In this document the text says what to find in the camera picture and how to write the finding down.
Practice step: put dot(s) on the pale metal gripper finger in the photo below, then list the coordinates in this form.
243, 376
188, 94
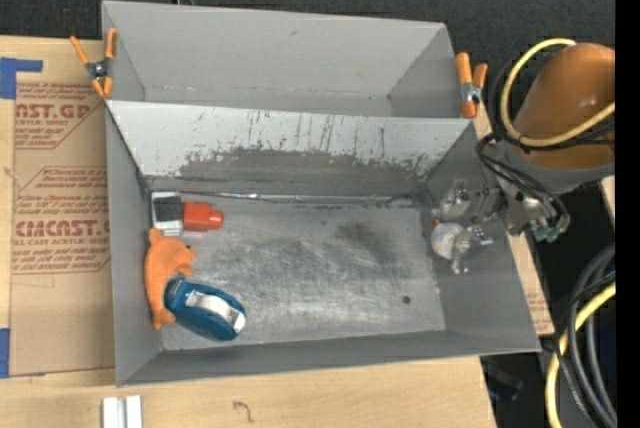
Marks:
456, 201
450, 241

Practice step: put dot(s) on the grey metal bin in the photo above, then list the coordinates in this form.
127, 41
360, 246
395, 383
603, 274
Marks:
310, 261

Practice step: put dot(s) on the blue tape dispenser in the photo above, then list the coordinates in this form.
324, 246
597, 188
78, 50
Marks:
200, 311

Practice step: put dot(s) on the orange toy animal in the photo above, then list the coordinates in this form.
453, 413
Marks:
162, 261

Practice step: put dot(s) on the brown cardboard board, red print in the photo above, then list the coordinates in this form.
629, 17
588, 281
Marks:
60, 306

